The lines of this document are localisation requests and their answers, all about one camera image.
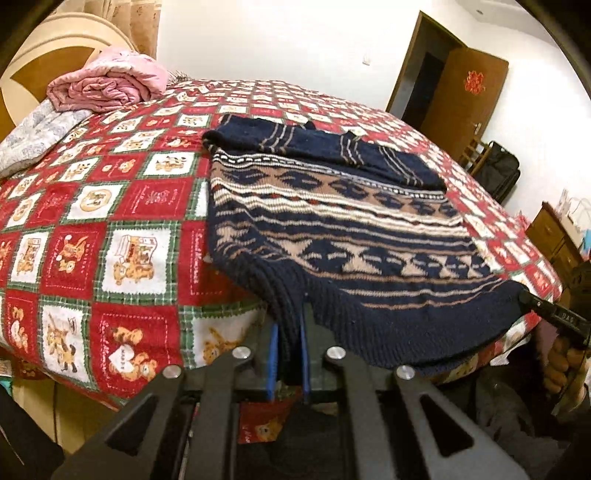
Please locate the brown wooden door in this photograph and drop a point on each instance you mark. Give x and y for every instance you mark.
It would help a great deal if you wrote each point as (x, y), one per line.
(466, 110)

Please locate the person's right hand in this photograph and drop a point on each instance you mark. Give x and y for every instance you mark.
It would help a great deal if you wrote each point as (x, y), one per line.
(561, 369)

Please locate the dark grey cloth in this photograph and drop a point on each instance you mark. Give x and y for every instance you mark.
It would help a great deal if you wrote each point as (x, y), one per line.
(508, 406)

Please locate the dark wooden door frame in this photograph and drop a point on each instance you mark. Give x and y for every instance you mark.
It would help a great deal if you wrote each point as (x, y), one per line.
(406, 60)

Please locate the red checked printed bedspread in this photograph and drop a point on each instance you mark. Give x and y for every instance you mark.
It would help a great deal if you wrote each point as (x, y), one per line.
(115, 207)

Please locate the brown wooden cabinet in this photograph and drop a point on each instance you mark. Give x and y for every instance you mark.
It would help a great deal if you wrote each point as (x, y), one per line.
(549, 235)

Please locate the beige floral curtain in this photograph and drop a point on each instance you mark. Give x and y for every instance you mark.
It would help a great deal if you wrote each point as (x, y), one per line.
(143, 27)

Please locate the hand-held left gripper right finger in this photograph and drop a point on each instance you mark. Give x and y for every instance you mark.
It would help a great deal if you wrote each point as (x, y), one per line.
(304, 369)

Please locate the cream wooden headboard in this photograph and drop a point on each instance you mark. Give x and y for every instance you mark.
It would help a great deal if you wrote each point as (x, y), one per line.
(27, 69)

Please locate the grey floral pillow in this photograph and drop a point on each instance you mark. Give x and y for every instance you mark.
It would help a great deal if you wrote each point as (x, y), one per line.
(32, 134)

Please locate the white plastic bag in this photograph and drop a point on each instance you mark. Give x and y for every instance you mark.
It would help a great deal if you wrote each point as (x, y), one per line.
(577, 210)

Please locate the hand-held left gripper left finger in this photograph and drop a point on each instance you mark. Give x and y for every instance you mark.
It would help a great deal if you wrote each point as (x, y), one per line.
(273, 369)

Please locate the navy patterned knit sweater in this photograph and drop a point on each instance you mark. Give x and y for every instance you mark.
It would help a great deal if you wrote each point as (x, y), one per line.
(346, 240)

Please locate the red paper door decoration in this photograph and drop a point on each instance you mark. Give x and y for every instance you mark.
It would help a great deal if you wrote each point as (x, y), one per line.
(473, 82)

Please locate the pink folded blanket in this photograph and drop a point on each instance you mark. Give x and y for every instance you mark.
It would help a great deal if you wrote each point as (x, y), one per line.
(106, 83)

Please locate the black bag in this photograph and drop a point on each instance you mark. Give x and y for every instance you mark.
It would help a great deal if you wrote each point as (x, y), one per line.
(501, 170)

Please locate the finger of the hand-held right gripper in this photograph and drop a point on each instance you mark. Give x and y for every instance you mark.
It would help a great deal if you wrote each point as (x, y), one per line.
(538, 304)

